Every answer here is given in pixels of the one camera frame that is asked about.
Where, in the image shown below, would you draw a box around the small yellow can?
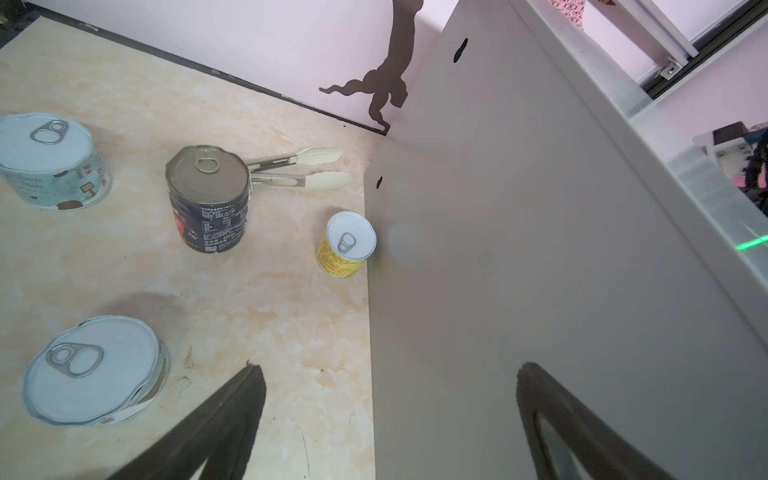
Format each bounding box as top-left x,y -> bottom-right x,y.
315,211 -> 377,278

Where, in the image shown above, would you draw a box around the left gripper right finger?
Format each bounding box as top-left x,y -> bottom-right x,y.
516,362 -> 672,479

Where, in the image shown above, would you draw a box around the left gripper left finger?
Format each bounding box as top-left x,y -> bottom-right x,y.
111,363 -> 267,479

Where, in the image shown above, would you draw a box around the teal short can left middle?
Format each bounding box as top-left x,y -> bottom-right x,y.
22,315 -> 171,426

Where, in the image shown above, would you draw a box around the grey metal cabinet counter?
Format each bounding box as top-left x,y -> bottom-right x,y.
365,1 -> 767,479

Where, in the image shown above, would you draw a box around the light teal short can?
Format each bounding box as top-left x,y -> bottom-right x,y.
1,112 -> 112,211

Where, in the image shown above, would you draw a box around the metal tongs cream tips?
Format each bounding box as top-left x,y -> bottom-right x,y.
246,146 -> 354,191

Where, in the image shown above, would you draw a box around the dark navy tall can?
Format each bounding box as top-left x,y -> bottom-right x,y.
165,145 -> 252,254

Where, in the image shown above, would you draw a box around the aluminium rail back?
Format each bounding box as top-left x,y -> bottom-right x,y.
612,0 -> 699,80

